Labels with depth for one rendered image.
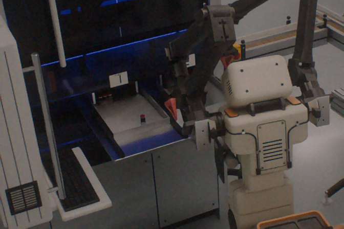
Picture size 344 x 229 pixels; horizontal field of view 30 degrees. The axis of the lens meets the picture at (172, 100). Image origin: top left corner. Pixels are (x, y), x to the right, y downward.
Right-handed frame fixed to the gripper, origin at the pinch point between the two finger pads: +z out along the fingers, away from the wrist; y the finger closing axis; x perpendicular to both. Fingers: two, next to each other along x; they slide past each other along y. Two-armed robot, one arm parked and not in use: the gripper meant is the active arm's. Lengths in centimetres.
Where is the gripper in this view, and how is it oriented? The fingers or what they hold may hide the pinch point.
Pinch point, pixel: (226, 66)
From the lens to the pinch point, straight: 281.9
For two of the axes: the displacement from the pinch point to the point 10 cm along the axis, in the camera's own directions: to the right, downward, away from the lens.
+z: 0.6, 8.5, 5.2
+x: -9.1, 2.5, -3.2
